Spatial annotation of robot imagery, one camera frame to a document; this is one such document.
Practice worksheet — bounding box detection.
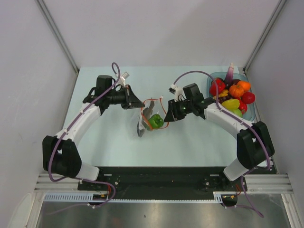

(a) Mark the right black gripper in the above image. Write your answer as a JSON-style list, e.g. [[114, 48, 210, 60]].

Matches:
[[164, 98, 193, 123]]

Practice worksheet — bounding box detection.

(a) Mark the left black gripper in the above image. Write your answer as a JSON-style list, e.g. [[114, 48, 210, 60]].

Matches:
[[106, 85, 144, 110]]

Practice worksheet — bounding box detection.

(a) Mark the green bell pepper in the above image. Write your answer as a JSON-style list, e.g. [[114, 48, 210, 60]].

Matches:
[[148, 114, 164, 129]]

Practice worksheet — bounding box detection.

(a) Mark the clear zip bag orange zipper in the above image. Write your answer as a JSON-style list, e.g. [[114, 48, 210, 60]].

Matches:
[[139, 96, 169, 132]]

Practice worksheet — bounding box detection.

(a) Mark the grey toy fish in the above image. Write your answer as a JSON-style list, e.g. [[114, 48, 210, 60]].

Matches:
[[136, 100, 155, 137]]

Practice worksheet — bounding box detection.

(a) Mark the yellow starfruit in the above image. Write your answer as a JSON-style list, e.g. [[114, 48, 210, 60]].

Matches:
[[221, 99, 240, 110]]

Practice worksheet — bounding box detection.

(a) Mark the orange pumpkin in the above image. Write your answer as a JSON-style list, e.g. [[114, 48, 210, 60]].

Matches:
[[228, 80, 251, 98]]

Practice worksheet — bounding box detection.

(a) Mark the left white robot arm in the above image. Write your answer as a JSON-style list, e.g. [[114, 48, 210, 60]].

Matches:
[[42, 72, 144, 190]]

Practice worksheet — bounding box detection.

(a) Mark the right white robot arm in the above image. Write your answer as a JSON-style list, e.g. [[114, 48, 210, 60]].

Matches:
[[164, 83, 275, 190]]

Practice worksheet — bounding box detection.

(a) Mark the red bell pepper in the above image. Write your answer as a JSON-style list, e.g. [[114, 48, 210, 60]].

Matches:
[[209, 78, 226, 96]]

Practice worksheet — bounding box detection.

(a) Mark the purple white scallion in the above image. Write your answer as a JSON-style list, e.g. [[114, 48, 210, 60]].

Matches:
[[224, 63, 234, 88]]

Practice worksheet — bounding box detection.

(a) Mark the green cabbage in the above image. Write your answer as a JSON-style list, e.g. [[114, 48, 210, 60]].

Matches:
[[231, 108, 243, 118]]

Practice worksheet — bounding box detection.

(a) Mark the red tomato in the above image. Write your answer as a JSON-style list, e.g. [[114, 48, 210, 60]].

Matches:
[[241, 92, 256, 104]]

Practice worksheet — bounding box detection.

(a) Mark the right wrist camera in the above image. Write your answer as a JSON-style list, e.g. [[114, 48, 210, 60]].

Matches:
[[169, 84, 184, 102]]

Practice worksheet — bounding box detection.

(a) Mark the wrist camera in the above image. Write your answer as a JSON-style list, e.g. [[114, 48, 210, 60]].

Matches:
[[115, 72, 130, 87], [169, 84, 184, 102]]

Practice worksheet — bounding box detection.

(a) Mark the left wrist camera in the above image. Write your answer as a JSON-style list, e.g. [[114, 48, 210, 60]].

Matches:
[[115, 72, 130, 87]]

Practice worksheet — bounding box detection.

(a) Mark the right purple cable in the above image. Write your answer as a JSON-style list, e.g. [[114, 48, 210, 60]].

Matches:
[[172, 70, 273, 218]]

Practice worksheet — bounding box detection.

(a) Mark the purple cable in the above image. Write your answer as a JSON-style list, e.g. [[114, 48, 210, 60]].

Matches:
[[172, 70, 273, 218], [48, 62, 122, 214]]

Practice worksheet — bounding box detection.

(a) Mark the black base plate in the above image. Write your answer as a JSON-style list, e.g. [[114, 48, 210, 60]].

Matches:
[[77, 167, 247, 195]]

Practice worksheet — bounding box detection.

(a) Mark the white cable duct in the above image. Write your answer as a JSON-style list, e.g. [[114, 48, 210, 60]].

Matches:
[[43, 191, 238, 204]]

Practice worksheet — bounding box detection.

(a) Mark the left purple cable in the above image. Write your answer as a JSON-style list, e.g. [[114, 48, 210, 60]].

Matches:
[[48, 62, 122, 214]]

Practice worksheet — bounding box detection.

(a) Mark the aluminium frame rail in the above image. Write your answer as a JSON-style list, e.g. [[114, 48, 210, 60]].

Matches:
[[34, 173, 294, 194]]

